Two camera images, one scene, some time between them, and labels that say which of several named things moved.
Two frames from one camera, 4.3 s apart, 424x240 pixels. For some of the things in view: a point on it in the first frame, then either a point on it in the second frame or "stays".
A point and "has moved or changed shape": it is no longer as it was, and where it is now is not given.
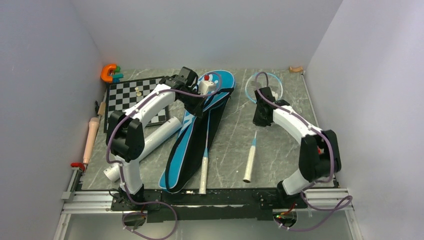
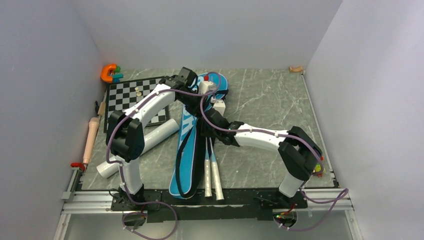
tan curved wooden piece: [299, 69] stays
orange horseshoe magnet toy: [104, 76] stays
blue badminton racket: [256, 81] -> [218, 190]
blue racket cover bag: [216, 89] has moved or changed shape
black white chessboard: [120, 96] stays
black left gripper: [197, 110] stays
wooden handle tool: [102, 109] stays
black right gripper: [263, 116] -> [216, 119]
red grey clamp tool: [76, 166] stays
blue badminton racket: [202, 189] has moved or changed shape
